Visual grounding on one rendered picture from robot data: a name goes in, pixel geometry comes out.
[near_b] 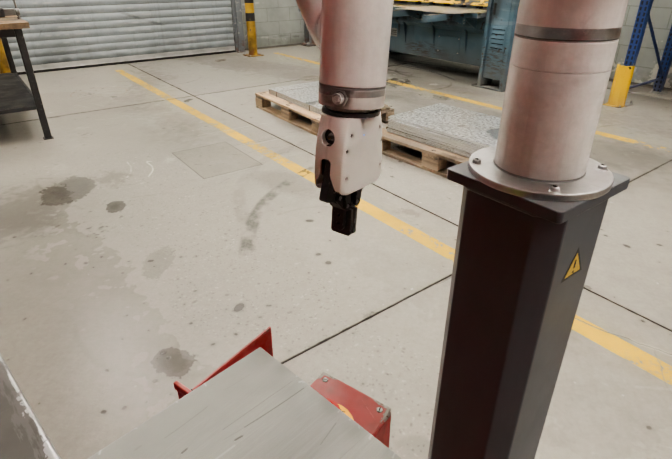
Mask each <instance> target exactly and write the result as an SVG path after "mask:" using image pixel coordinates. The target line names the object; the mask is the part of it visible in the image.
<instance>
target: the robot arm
mask: <svg viewBox="0 0 672 459"><path fill-rule="evenodd" d="M393 1H394V0H296V2H297V5H298V7H299V9H300V12H301V14H302V17H303V19H304V21H305V24H306V26H307V28H308V31H309V33H310V35H311V37H312V39H313V41H314V43H315V44H316V46H317V47H318V48H319V50H320V65H319V89H318V94H319V95H318V103H319V104H321V105H323V106H322V109H321V111H322V112H323V113H322V114H321V118H320V123H319V129H318V135H317V143H316V152H315V167H314V177H315V184H316V186H317V187H318V188H321V191H320V196H319V200H320V201H323V202H326V203H330V205H331V206H332V221H331V229H332V231H335V232H338V233H341V234H344V235H346V236H349V235H351V234H352V233H354V232H356V221H357V207H356V206H358V205H359V203H360V198H361V192H362V190H363V188H364V187H365V186H367V185H369V184H371V183H373V182H375V181H376V180H377V179H378V178H379V177H380V173H381V161H382V119H381V111H380V108H382V107H384V102H385V91H386V80H387V69H388V58H389V46H390V35H391V24H392V12H393ZM628 1H629V0H520V3H519V8H518V13H517V19H516V25H515V32H514V39H513V44H512V51H511V58H510V63H509V70H508V76H507V82H506V88H505V95H504V101H503V107H502V114H501V120H500V126H499V132H498V139H497V145H496V146H490V147H486V148H482V149H480V150H477V151H476V152H474V153H473V154H472V155H471V156H470V158H469V164H468V168H469V171H470V173H471V174H472V175H473V176H474V177H475V178H476V179H477V180H478V181H480V182H482V183H484V184H485V185H487V186H489V187H492V188H494V189H496V190H499V191H502V192H505V193H508V194H512V195H515V196H519V197H524V198H529V199H535V200H542V201H555V202H576V201H586V200H591V199H595V198H598V197H601V196H603V195H605V194H606V193H608V192H609V191H610V189H611V188H612V185H613V181H614V177H613V175H612V173H611V171H610V170H609V169H608V168H607V167H608V166H607V165H606V164H601V163H599V162H597V161H595V160H593V159H591V158H589V156H590V152H591V148H592V144H593V140H594V136H595V132H596V128H597V124H598V121H599V117H600V113H601V109H602V105H603V101H604V97H605V93H606V89H607V85H608V81H609V77H610V73H611V69H612V65H613V61H614V57H615V53H616V50H617V45H618V41H619V38H620V34H621V30H622V26H623V22H624V18H625V14H626V9H627V5H628ZM339 193H340V194H339ZM355 205H356V206H355Z"/></svg>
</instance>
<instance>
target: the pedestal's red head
mask: <svg viewBox="0 0 672 459"><path fill-rule="evenodd" d="M259 347H261V348H262V349H264V350H265V351H266V352H267V353H269V354H270V355H271V356H272V357H273V348H272V335H271V327H270V326H269V327H268V328H267V329H265V330H264V331H263V332H262V333H260V334H259V335H258V336H257V337H256V338H254V339H253V340H252V341H251V342H249V343H248V344H247V345H246V346H244V347H243V348H242V349H241V350H240V351H238V352H237V353H236V354H235V355H233V356H232V357H231V358H230V359H228V360H227V361H226V362H225V363H224V364H222V365H221V366H220V367H219V368H217V369H216V370H215V371H214V372H212V373H211V374H210V375H209V376H207V377H206V378H205V379H204V380H203V381H201V382H200V383H199V384H198V385H196V386H195V387H194V388H193V389H192V390H194V389H196V388H197V387H199V386H201V385H202V384H204V383H205V382H207V381H208V380H210V379H211V378H213V377H214V376H216V375H218V374H219V373H221V372H222V371H224V370H225V369H227V368H228V367H230V366H231V365H233V364H235V363H236V362H238V361H239V360H241V359H242V358H244V357H245V356H247V355H249V354H250V353H252V352H253V351H255V350H256V349H258V348H259ZM173 384H174V389H175V390H177V392H178V397H179V399H180V398H182V397H184V396H185V395H187V394H188V393H190V392H191V391H192V390H190V389H189V388H187V387H186V386H184V385H183V384H181V383H180V382H179V381H175V382H174V383H173ZM310 386H311V387H312V388H313V389H314V390H316V391H317V392H318V393H319V394H321V395H322V396H323V397H324V398H329V399H332V400H334V401H335V402H336V403H337V404H339V405H342V406H343V407H345V408H346V409H347V410H348V411H349V412H350V414H351V415H352V417H353V419H354V421H355V422H356V423H357V424H359V425H360V426H361V427H363V428H364V429H365V430H366V431H368V432H369V433H370V434H371V435H373V436H374V437H375V438H376V439H378V440H379V441H380V442H382V443H383V444H384V445H385V446H387V447H388V448H389V438H390V424H391V412H390V411H391V408H390V407H388V406H386V405H384V404H382V403H380V402H379V401H377V400H375V399H373V398H371V397H369V396H367V395H366V394H364V393H362V392H360V391H358V390H356V389H355V388H353V387H351V386H349V385H347V384H345V383H343V382H342V381H340V380H338V379H336V378H334V377H332V376H331V375H329V374H327V373H325V372H323V373H322V374H321V375H320V376H319V377H318V378H317V379H316V380H315V381H314V382H313V383H312V384H311V385H310Z"/></svg>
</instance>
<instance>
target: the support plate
mask: <svg viewBox="0 0 672 459"><path fill-rule="evenodd" d="M88 459H402V458H401V457H399V456H398V455H397V454H395V453H394V452H393V451H392V450H390V449H389V448H388V447H387V446H385V445H384V444H383V443H382V442H380V441H379V440H378V439H376V438H375V437H374V436H373V435H371V434H370V433H369V432H368V431H366V430H365V429H364V428H363V427H361V426H360V425H359V424H357V423H356V422H355V421H354V420H352V419H351V418H350V417H349V416H347V415H346V414H345V413H343V412H342V411H341V410H340V409H338V408H337V407H336V406H335V405H333V404H332V403H331V402H330V401H328V400H327V399H326V398H324V397H323V396H322V395H321V394H319V393H318V392H317V391H316V390H314V389H313V388H312V387H311V386H309V385H308V384H307V383H305V382H304V381H303V380H302V379H300V378H299V377H298V376H297V375H295V374H294V373H293V372H291V371H290V370H289V369H288V368H286V367H285V366H284V365H283V364H281V363H280V362H279V361H278V360H276V359H275V358H274V357H272V356H271V355H270V354H269V353H267V352H266V351H265V350H264V349H262V348H261V347H259V348H258V349H256V350H255V351H253V352H252V353H250V354H249V355H247V356H245V357H244V358H242V359H241V360H239V361H238V362H236V363H235V364H233V365H231V366H230V367H228V368H227V369H225V370H224V371H222V372H221V373H219V374H218V375H216V376H214V377H213V378H211V379H210V380H208V381H207V382H205V383H204V384H202V385H201V386H199V387H197V388H196V389H194V390H193V391H191V392H190V393H188V394H187V395H185V396H184V397H182V398H180V399H179V400H177V401H176V402H174V403H173V404H171V405H170V406H168V407H167V408H165V409H163V410H162V411H160V412H159V413H157V414H156V415H154V416H153V417H151V418H149V419H148V420H146V421H145V422H143V423H142V424H140V425H139V426H137V427H136V428H134V429H132V430H131V431H129V432H128V433H126V434H125V435H123V436H122V437H120V438H119V439H117V440H115V441H114V442H112V443H111V444H109V445H108V446H106V447H105V448H103V449H102V450H100V451H98V452H97V453H95V454H94V455H92V456H91V457H89V458H88Z"/></svg>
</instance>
